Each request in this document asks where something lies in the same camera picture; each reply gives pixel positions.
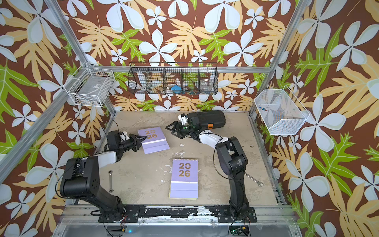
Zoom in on black wire divided basket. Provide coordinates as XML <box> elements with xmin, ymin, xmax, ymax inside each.
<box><xmin>126</xmin><ymin>62</ymin><xmax>219</xmax><ymax>95</ymax></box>

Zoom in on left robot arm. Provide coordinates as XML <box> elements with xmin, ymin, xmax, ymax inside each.
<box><xmin>59</xmin><ymin>130</ymin><xmax>148</xmax><ymax>222</ymax></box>

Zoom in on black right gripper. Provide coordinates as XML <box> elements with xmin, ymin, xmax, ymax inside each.
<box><xmin>166</xmin><ymin>121</ymin><xmax>194</xmax><ymax>139</ymax></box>

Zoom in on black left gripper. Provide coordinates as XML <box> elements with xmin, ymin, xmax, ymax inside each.
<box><xmin>119</xmin><ymin>134</ymin><xmax>148</xmax><ymax>153</ymax></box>

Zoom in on purple desk calendar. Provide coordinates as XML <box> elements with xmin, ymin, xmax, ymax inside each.
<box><xmin>138</xmin><ymin>127</ymin><xmax>170</xmax><ymax>155</ymax></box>
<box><xmin>169</xmin><ymin>159</ymin><xmax>198</xmax><ymax>199</ymax></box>

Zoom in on white mesh basket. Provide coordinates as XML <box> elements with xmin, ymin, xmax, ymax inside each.
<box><xmin>254</xmin><ymin>89</ymin><xmax>311</xmax><ymax>136</ymax></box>

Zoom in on purple desk calendar front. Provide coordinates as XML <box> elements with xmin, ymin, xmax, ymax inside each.
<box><xmin>169</xmin><ymin>159</ymin><xmax>198</xmax><ymax>199</ymax></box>

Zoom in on black tool case orange latch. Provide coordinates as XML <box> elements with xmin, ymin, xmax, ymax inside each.
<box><xmin>196</xmin><ymin>111</ymin><xmax>226</xmax><ymax>129</ymax></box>

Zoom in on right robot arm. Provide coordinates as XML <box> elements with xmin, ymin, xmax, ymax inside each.
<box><xmin>165</xmin><ymin>111</ymin><xmax>250</xmax><ymax>221</ymax></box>

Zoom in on white wire basket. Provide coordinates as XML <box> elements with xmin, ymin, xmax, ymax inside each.
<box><xmin>66</xmin><ymin>67</ymin><xmax>115</xmax><ymax>107</ymax></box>

